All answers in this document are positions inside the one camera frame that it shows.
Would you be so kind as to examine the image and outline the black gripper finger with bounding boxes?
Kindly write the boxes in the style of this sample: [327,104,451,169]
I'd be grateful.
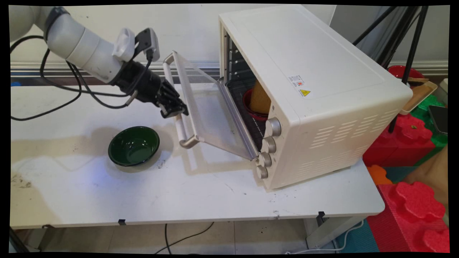
[157,102,180,119]
[164,80,189,115]

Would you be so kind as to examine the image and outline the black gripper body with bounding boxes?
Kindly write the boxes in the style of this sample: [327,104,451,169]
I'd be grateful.
[115,60,170,105]

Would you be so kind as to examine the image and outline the black floor cable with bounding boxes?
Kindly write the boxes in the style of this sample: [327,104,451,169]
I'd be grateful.
[155,222,214,254]

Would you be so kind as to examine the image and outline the red bowl inside oven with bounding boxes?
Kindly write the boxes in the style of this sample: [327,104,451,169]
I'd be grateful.
[242,89,269,121]

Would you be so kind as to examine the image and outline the white table leg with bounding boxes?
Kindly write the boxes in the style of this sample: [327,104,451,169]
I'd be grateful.
[307,217,364,249]

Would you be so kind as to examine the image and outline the dark green bowl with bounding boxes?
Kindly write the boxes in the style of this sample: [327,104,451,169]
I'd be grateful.
[108,126,161,167]

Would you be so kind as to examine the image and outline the cream toaster oven body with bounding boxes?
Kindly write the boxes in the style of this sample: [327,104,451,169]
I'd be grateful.
[219,4,414,190]

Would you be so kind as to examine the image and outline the brown bread piece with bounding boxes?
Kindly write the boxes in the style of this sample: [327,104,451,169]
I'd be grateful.
[249,81,272,115]

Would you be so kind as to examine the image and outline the green foam block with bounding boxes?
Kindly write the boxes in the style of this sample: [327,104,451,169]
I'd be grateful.
[411,95,449,165]

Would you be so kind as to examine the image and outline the person's bare limb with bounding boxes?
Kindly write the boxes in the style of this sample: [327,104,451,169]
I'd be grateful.
[403,145,449,206]

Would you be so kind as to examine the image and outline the beige wooden tray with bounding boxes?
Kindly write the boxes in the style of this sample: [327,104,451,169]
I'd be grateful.
[400,81,439,115]

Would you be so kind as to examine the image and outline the red bowl with black rim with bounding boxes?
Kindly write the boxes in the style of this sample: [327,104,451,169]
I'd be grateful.
[388,65,425,85]

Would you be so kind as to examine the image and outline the white floor cable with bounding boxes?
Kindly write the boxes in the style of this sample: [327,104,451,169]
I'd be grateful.
[287,219,364,254]

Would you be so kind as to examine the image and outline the aluminium rail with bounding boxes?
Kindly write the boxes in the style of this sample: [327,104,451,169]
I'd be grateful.
[11,61,221,85]

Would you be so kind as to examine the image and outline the teal floor mat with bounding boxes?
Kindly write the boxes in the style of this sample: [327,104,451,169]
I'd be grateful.
[337,219,379,253]

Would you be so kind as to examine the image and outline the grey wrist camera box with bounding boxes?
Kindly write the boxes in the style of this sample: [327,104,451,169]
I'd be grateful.
[134,28,160,61]

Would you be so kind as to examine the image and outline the metal oven rack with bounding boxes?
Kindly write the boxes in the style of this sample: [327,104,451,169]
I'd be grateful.
[228,83,268,151]

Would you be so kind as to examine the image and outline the orange foam piece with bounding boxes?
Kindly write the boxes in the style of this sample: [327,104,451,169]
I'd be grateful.
[366,165,393,186]

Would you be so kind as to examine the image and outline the black tablet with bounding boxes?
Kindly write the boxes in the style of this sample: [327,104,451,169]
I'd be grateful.
[429,105,449,135]

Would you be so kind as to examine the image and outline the black tripod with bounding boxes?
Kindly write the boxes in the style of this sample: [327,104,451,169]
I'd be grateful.
[353,5,430,134]

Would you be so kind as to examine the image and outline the glass oven door with handle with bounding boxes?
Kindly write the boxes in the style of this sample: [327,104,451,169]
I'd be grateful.
[163,51,259,161]

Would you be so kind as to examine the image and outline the large red foam block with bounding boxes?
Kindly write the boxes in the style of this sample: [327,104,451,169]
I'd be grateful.
[366,182,450,253]

